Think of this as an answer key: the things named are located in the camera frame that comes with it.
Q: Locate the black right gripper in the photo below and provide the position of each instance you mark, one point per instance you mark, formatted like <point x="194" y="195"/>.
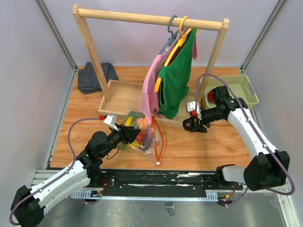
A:
<point x="200" y="127"/>

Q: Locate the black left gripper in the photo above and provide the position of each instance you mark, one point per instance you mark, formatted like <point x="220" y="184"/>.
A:
<point x="127" y="134"/>

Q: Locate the clear zip top bag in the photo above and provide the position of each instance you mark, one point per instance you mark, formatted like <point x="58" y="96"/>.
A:
<point x="154" y="151"/>

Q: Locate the small dark fake plum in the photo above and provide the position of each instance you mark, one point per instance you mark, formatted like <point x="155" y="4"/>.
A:
<point x="188" y="124"/>

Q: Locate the dark purple fake eggplant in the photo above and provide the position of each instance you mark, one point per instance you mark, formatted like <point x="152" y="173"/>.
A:
<point x="148" y="137"/>

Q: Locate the red fake apple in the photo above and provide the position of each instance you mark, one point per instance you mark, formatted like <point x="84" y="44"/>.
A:
<point x="210" y="97"/>

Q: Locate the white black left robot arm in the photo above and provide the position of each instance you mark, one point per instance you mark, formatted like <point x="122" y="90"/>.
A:
<point x="30" y="205"/>

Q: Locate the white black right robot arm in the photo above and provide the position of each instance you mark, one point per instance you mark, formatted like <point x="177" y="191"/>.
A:
<point x="268" y="166"/>

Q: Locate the yellow fake banana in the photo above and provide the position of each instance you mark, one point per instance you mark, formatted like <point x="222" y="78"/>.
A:
<point x="129" y="121"/>

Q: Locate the red fake chili pepper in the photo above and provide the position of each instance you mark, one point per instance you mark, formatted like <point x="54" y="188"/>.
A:
<point x="140" y="136"/>

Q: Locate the orange fake peach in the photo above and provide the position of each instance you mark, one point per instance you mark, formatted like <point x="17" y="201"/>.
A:
<point x="142" y="123"/>

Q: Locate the green fake lettuce leaf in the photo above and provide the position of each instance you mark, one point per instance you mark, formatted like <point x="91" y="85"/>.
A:
<point x="135" y="115"/>

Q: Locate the pink shirt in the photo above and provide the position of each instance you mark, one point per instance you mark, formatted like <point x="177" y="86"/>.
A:
<point x="149" y="104"/>

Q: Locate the green sleeveless shirt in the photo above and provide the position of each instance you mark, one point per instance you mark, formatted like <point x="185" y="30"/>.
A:
<point x="175" y="76"/>

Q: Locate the light green plastic basket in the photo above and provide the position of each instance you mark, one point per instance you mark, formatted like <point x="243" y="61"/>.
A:
<point x="240" y="85"/>

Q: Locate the dark grey folded cloth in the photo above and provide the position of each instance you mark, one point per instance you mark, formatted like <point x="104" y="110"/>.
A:
<point x="87" y="80"/>

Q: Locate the grey-green clothes hanger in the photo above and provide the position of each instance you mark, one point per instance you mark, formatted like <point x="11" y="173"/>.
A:
<point x="171" y="35"/>

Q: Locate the yellow clothes hanger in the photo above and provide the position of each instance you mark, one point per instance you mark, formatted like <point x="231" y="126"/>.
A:
<point x="177" y="45"/>

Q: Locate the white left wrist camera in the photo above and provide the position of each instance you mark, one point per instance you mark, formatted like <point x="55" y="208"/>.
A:
<point x="110" y="121"/>

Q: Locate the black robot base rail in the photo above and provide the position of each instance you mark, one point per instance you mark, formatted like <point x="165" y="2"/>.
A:
<point x="159" y="183"/>

